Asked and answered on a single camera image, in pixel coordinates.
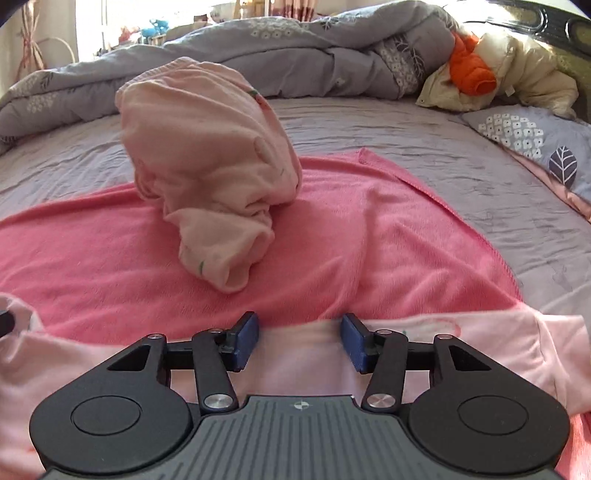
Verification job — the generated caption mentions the dark ornate headboard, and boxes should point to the dark ornate headboard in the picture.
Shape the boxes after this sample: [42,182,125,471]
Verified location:
[462,0,591,88]

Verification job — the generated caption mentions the pink strawberry print pants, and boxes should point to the pink strawberry print pants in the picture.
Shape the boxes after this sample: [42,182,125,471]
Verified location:
[115,56,304,294]

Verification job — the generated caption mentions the white hoop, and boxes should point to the white hoop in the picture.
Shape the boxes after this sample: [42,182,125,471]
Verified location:
[39,37,82,70]

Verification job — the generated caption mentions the wooden chair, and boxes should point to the wooden chair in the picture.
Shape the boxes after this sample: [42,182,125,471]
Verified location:
[235,0,269,19]

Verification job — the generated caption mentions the grey bed sheet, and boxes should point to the grey bed sheet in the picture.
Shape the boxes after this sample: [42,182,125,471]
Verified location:
[0,95,591,319]

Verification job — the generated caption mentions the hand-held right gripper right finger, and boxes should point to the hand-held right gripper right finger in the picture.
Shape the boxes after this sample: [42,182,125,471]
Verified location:
[340,312,492,413]

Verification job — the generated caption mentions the grey floral pillow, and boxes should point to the grey floral pillow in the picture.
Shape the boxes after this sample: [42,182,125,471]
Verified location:
[462,105,591,191]

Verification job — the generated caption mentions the cream puffer jacket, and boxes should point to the cream puffer jacket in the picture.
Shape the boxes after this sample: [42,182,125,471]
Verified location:
[416,32,580,121]

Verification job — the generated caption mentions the orange puffer garment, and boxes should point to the orange puffer garment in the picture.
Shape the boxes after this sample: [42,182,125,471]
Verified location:
[449,31,498,97]

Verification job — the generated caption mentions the pink floral curtain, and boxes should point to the pink floral curtain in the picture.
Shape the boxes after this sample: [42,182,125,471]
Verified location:
[272,0,319,24]
[18,0,47,81]

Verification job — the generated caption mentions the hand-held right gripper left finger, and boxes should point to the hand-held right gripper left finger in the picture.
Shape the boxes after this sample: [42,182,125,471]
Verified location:
[107,311,260,412]

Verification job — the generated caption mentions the pink strawberry print top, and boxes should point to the pink strawberry print top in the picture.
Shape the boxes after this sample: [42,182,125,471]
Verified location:
[0,295,591,480]

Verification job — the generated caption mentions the pink terry blanket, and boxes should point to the pink terry blanket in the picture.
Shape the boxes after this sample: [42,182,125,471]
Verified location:
[0,148,591,480]

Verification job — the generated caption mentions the blue plush toy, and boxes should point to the blue plush toy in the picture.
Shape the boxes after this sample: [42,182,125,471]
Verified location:
[141,18,170,40]

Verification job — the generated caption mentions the grey floral quilt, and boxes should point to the grey floral quilt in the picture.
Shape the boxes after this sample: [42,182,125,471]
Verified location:
[0,0,455,155]

